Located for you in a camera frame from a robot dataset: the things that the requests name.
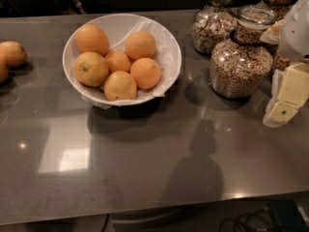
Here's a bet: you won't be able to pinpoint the back left cereal jar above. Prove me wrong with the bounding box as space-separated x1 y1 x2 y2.
192 0 237 54

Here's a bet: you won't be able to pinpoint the cereal glass jar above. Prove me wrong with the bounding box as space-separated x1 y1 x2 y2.
210 6 277 99
272 51 291 71

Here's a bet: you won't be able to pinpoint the black power adapter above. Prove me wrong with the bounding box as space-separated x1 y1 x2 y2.
268 200 309 232

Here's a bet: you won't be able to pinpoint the small centre orange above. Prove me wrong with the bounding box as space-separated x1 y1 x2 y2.
105 50 131 73

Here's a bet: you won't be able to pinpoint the right cereal glass jar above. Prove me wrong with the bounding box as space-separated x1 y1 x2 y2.
272 51 291 71

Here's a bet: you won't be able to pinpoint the white paper liner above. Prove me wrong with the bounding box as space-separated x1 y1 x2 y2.
80 17 179 110

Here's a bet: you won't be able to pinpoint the white bowl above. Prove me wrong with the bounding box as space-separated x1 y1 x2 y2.
62 13 183 108

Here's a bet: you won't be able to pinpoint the yellowish orange front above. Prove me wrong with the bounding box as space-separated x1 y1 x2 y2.
103 71 137 102

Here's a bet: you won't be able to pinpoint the black cables under table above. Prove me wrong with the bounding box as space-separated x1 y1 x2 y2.
218 207 274 232

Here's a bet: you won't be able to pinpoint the front cereal glass jar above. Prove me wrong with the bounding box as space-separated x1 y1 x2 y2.
210 6 277 99

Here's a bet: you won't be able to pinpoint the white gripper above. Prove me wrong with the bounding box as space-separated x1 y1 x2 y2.
260 0 309 128

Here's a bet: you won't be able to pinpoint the orange on table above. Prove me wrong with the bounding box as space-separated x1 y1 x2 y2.
0 42 27 68

